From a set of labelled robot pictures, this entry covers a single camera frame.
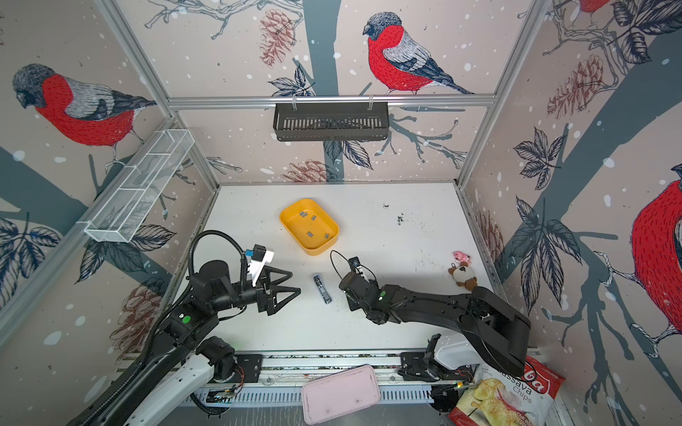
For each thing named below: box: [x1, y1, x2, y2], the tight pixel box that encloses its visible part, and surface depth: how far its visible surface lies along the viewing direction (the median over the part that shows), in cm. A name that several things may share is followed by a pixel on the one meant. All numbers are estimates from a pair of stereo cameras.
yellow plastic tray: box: [279, 198, 341, 256], surface depth 109 cm
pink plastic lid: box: [301, 363, 381, 426], surface depth 69 cm
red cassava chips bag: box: [447, 355, 566, 426], surface depth 67 cm
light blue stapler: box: [312, 274, 333, 305], surface depth 90 cm
